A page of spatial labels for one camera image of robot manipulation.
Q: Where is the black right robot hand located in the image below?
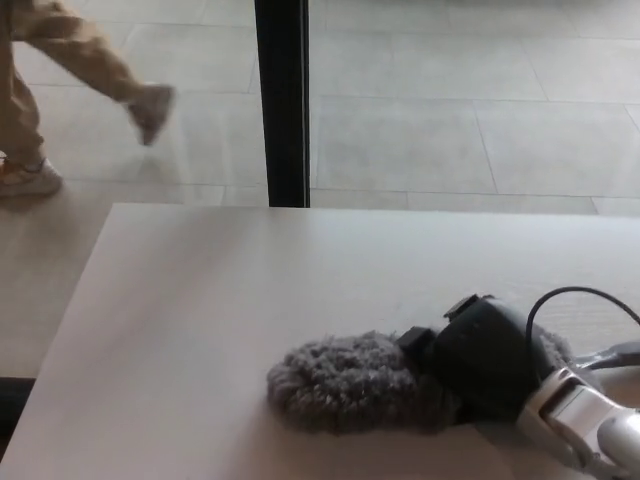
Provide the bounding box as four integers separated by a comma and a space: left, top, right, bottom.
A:
395, 293, 555, 424

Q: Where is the grey fluffy microfibre duster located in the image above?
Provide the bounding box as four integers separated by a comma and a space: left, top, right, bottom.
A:
265, 327, 640, 435

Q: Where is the person in tan trousers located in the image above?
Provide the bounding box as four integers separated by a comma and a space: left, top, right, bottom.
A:
0, 0, 176, 197

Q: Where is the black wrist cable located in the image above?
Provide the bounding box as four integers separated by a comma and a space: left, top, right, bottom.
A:
524, 285, 640, 351

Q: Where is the black vertical frame post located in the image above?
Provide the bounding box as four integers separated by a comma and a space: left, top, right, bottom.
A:
253, 0, 312, 208

